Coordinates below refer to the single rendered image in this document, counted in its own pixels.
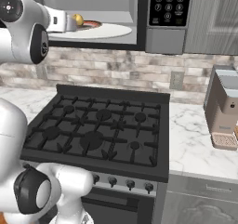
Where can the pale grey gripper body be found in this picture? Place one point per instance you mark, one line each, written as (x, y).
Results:
(70, 23)

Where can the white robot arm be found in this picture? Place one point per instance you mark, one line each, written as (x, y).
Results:
(18, 32)

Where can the yellow potato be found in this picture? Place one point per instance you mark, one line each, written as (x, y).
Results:
(78, 19)

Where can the white microwave turntable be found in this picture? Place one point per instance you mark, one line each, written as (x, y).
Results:
(105, 32)

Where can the grey black microwave oven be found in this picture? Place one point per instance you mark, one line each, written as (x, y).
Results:
(164, 38)

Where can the red brown plate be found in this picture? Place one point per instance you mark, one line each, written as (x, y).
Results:
(92, 24)

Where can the black gas hob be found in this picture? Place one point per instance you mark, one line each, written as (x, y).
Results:
(102, 128)

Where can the grey cupboard door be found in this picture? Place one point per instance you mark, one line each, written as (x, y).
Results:
(214, 20)
(198, 210)

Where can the black stove knob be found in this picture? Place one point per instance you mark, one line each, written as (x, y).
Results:
(112, 181)
(96, 178)
(149, 187)
(130, 184)

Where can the beige grey coffee machine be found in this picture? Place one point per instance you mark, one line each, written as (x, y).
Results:
(221, 110)

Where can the black oven door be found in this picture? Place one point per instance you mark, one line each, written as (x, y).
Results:
(121, 213)

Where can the grey drawer front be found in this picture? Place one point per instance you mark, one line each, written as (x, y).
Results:
(198, 187)

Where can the grey lower cupboard door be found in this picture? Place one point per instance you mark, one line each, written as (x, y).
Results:
(198, 210)

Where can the grey wall socket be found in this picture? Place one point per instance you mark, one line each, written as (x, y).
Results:
(176, 80)

